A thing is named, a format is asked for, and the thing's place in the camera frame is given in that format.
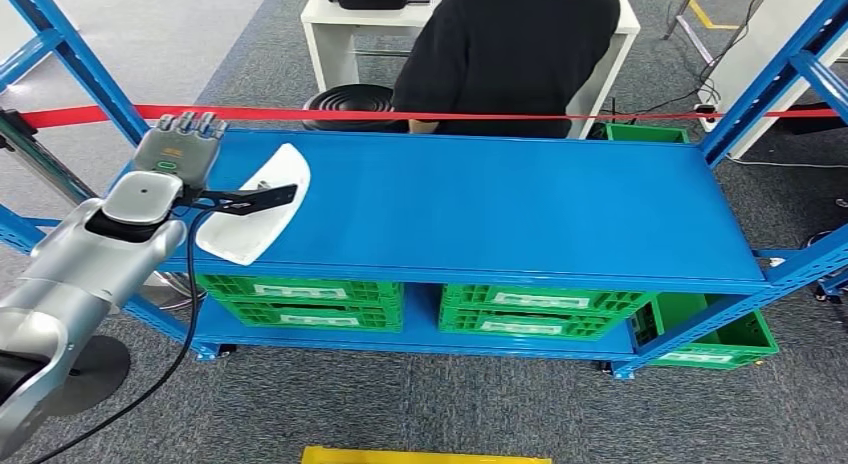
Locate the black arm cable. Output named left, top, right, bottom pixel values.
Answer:
left=29, top=209, right=201, bottom=464

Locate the person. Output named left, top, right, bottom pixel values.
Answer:
left=771, top=101, right=848, bottom=135
left=390, top=0, right=622, bottom=139

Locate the white curved plastic part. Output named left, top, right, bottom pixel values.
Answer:
left=195, top=142, right=313, bottom=267

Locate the open empty green crate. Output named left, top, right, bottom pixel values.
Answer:
left=625, top=291, right=780, bottom=371

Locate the red barrier belt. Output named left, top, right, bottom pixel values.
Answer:
left=18, top=103, right=841, bottom=131

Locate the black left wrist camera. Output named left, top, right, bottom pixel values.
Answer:
left=178, top=182, right=299, bottom=217

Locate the grey metal table leg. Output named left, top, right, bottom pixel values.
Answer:
left=661, top=0, right=715, bottom=66

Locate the white desk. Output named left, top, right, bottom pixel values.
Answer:
left=301, top=0, right=643, bottom=141

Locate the white cabinet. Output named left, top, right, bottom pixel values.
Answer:
left=702, top=0, right=848, bottom=161

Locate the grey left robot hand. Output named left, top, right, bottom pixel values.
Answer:
left=132, top=111, right=231, bottom=191

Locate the green plastic crate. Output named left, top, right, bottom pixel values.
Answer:
left=602, top=121, right=690, bottom=144
left=195, top=274, right=403, bottom=307
left=438, top=308, right=627, bottom=342
left=440, top=283, right=657, bottom=317
left=221, top=300, right=403, bottom=333

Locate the white floor cable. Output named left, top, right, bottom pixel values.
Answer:
left=725, top=154, right=848, bottom=171

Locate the yellow tape floor square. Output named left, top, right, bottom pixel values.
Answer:
left=299, top=445, right=552, bottom=464

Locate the black round stool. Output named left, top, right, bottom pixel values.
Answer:
left=302, top=83, right=409, bottom=132

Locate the white power strip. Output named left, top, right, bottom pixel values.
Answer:
left=692, top=103, right=721, bottom=133

